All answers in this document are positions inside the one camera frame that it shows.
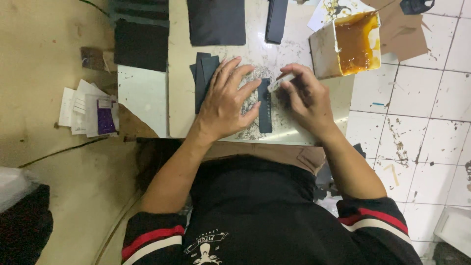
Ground person's right hand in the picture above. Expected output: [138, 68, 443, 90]
[276, 63, 338, 139]

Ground person's left hand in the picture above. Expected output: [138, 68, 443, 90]
[194, 56, 262, 143]

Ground small white glue applicator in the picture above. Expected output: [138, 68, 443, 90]
[270, 73, 296, 92]

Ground narrow black leather strip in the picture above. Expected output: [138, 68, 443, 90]
[257, 78, 273, 134]

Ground stack of black leather strips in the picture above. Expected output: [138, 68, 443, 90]
[189, 52, 222, 115]

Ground white marble work slab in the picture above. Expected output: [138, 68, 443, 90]
[168, 0, 354, 146]

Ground person's brown shorts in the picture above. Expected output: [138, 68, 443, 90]
[135, 138, 327, 192]

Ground white tub of amber glue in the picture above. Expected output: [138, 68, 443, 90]
[309, 10, 382, 80]

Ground white card sheet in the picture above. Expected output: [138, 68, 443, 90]
[117, 65, 169, 139]

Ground heap of black leather scraps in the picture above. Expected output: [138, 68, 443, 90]
[314, 143, 367, 202]

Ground large black leather sheet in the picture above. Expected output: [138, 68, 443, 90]
[186, 0, 247, 47]

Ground folded black leather piece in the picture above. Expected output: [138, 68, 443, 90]
[264, 0, 290, 45]

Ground glue-stained white paper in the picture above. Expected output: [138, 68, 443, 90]
[307, 0, 376, 32]

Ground brown paper pattern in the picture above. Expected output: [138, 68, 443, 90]
[362, 0, 432, 63]

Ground purple label packet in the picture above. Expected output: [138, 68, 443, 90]
[96, 98, 118, 136]

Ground person's black striped shirt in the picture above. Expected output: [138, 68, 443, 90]
[121, 155, 423, 265]

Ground stack of dark striped sheets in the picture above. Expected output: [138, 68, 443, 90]
[108, 0, 170, 28]

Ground brown cardboard scrap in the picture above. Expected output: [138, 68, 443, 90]
[80, 46, 118, 74]

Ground pile of white paper labels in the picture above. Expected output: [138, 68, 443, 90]
[58, 79, 120, 139]

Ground small black leather offcut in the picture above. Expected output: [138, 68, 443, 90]
[400, 0, 435, 15]

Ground white plastic box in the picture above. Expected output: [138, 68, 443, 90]
[433, 205, 471, 259]

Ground grey plastic bag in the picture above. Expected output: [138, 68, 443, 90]
[0, 167, 40, 215]

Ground black fabric bag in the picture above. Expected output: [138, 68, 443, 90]
[0, 184, 54, 265]

